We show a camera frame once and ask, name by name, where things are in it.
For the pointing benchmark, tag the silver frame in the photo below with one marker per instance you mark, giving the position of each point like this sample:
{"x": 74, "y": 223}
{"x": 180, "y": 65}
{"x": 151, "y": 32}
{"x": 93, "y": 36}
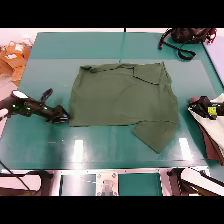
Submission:
{"x": 106, "y": 184}

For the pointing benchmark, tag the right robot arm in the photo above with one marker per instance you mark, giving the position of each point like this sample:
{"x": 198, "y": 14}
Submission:
{"x": 202, "y": 106}

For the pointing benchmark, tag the cream garment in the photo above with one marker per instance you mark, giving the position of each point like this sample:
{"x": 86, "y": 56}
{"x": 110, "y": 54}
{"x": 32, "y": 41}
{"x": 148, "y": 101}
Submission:
{"x": 217, "y": 130}

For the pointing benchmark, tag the green T-shirt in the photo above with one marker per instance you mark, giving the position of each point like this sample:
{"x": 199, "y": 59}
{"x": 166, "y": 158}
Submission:
{"x": 120, "y": 96}

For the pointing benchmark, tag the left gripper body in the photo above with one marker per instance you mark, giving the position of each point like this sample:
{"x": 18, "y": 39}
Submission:
{"x": 58, "y": 114}

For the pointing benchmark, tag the black bag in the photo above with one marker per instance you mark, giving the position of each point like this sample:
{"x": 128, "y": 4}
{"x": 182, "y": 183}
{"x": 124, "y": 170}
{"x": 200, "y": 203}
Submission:
{"x": 188, "y": 35}

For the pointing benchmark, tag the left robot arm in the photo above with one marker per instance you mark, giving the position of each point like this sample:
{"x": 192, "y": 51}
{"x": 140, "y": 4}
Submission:
{"x": 23, "y": 105}

